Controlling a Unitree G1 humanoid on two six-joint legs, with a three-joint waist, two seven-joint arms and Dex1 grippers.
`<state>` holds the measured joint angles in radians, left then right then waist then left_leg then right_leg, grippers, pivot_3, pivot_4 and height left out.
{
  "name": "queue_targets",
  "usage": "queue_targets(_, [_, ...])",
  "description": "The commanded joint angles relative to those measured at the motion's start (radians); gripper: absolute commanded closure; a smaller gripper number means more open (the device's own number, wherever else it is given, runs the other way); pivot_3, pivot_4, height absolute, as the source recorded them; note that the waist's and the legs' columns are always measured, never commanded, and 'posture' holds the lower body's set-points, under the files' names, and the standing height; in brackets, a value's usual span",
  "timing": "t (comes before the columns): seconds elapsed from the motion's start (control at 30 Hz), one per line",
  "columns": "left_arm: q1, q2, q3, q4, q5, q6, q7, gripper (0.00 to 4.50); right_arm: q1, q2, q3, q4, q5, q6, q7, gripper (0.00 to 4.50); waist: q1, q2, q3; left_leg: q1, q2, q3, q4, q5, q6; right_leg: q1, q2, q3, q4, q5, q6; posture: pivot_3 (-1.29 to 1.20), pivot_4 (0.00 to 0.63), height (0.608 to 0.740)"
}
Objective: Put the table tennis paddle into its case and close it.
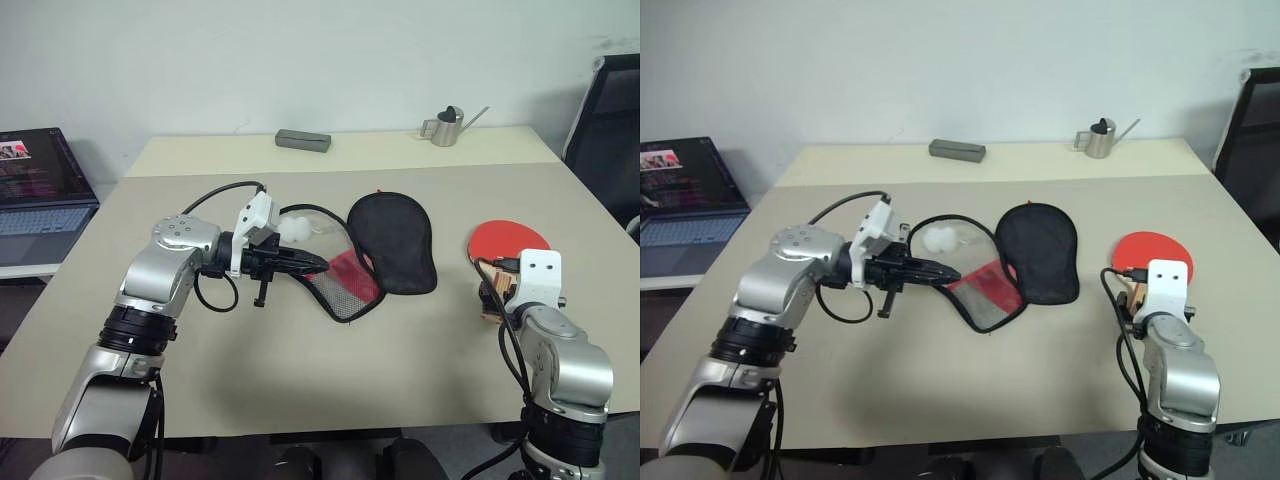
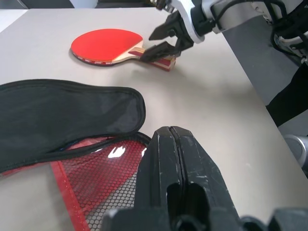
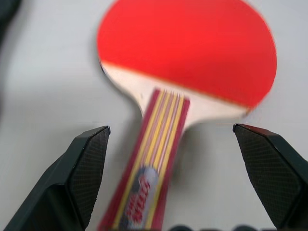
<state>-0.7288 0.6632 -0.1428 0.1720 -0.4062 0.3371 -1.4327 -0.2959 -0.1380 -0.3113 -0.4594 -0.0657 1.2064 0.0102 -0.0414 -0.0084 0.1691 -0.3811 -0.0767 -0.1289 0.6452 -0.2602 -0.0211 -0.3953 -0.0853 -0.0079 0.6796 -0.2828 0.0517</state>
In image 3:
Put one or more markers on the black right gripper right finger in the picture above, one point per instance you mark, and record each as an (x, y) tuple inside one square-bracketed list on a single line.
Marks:
[(272, 168)]

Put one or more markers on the red paddle case black trim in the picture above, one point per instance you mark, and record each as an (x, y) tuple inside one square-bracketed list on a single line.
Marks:
[(7, 9)]

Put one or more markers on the red table tennis paddle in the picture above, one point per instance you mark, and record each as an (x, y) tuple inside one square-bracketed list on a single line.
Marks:
[(187, 48)]

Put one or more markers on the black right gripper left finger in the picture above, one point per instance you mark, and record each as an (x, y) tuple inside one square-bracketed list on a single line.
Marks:
[(72, 173)]

